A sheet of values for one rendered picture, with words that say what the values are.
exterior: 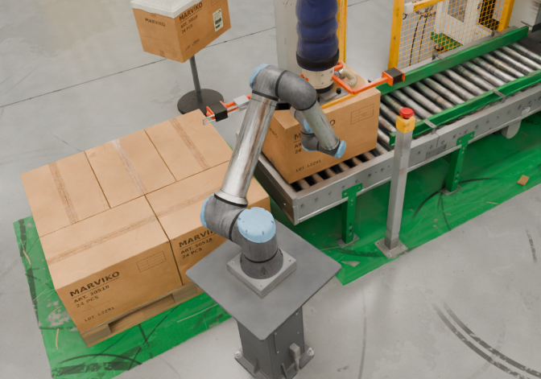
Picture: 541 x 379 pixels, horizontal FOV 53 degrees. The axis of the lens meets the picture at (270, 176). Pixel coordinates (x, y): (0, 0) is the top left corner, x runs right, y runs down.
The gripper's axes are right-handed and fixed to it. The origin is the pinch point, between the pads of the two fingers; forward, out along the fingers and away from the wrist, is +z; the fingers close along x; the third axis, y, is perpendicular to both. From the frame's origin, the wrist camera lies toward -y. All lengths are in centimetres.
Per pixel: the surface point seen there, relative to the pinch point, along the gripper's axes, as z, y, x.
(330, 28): -10.0, 28.8, 30.4
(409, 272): -72, 43, -108
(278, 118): -8.0, -2.6, -12.5
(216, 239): -19, -53, -67
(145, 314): -17, -104, -103
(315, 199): -34, 2, -55
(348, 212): -34, 25, -79
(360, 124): -18, 43, -30
